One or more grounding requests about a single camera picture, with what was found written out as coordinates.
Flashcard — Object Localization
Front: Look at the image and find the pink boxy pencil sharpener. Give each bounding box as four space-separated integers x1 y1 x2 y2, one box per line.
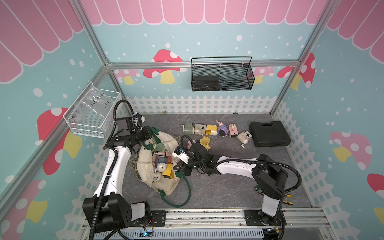
187 140 196 150

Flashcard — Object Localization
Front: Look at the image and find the blue grey pencil sharpener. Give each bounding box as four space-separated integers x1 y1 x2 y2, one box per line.
155 155 169 173

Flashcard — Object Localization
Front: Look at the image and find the cream canvas tote bag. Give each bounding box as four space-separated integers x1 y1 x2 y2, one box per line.
130 127 192 208

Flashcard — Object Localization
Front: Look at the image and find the yellow crank pencil sharpener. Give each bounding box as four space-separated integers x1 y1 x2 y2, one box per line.
200 136 211 151

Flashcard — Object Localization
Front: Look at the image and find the green pencil sharpener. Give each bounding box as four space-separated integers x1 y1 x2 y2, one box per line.
182 122 195 135

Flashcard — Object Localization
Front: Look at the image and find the beige pencil sharpener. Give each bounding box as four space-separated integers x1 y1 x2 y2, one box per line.
194 124 207 136

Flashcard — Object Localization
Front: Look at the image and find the purple pencil sharpener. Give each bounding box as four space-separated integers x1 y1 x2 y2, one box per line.
216 120 229 137

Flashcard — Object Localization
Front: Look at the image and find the cream crank pencil sharpener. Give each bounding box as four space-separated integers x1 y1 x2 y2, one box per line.
237 131 252 149

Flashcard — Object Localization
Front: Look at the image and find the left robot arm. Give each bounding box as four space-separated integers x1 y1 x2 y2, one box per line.
83 100 153 240

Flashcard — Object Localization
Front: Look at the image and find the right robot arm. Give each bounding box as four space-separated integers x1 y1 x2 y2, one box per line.
172 135 302 227

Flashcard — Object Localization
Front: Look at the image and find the yellow black pencil sharpener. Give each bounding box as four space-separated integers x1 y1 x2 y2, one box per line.
162 164 175 179

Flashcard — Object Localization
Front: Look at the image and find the black box in basket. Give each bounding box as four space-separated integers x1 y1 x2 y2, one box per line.
192 76 220 92

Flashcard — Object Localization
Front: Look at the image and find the black plastic tool case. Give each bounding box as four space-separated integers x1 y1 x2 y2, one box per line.
249 121 292 148

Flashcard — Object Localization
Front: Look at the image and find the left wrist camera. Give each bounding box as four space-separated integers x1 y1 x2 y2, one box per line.
132 113 145 130

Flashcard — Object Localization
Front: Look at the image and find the clear wall bin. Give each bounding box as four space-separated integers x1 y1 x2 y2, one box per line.
63 82 122 139

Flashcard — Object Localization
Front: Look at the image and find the black wire mesh basket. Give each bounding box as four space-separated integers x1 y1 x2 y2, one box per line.
191 56 255 91

